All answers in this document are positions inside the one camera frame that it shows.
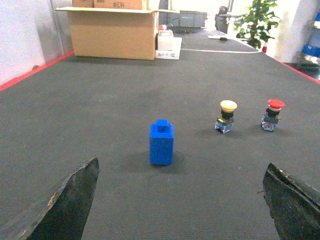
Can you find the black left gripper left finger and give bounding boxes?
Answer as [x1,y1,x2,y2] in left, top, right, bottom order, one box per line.
[23,157,100,240]

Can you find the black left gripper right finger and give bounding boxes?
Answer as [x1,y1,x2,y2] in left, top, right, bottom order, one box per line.
[262,162,320,240]

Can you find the blue plastic block part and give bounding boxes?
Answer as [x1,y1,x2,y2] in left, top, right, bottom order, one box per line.
[149,119,174,166]

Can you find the green potted plant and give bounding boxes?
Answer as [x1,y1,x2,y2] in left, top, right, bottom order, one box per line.
[234,0,280,49]

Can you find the large open cardboard box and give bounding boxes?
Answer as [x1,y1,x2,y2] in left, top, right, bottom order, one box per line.
[53,6,181,61]

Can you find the white flat box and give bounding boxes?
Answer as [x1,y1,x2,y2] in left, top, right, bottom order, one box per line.
[155,37,182,60]

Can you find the small white box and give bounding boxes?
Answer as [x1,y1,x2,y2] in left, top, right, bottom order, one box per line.
[157,30,174,51]

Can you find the small cardboard box left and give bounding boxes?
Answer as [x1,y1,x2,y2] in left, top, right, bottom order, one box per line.
[72,0,94,8]

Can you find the grey plastic crate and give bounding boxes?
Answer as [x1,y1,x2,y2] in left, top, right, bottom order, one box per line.
[170,10,208,28]

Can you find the long cardboard box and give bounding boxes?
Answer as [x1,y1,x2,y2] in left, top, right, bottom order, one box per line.
[93,0,149,10]

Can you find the red push button switch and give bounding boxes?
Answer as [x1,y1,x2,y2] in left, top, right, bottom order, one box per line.
[260,99,285,132]

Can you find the yellow push button switch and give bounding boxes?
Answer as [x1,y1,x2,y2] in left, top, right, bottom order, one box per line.
[214,100,238,134]

